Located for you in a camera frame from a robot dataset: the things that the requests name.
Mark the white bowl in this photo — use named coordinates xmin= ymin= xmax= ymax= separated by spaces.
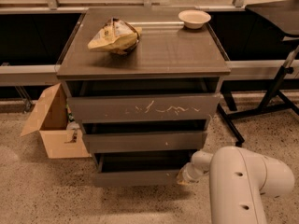
xmin=178 ymin=10 xmax=211 ymax=29

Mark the yellow chip bag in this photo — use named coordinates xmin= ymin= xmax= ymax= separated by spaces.
xmin=87 ymin=18 xmax=142 ymax=55

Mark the open cardboard box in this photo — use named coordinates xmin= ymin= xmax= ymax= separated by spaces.
xmin=21 ymin=84 xmax=90 ymax=159

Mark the black side table stand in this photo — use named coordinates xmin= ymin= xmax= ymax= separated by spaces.
xmin=217 ymin=0 xmax=299 ymax=147

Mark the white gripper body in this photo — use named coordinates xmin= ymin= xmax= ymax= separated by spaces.
xmin=177 ymin=162 xmax=209 ymax=185

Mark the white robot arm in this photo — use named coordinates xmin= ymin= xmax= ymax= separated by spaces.
xmin=177 ymin=147 xmax=295 ymax=224

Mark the grey drawer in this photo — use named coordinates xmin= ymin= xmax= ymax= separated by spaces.
xmin=93 ymin=149 xmax=196 ymax=187
xmin=67 ymin=93 xmax=220 ymax=123
xmin=83 ymin=119 xmax=206 ymax=153

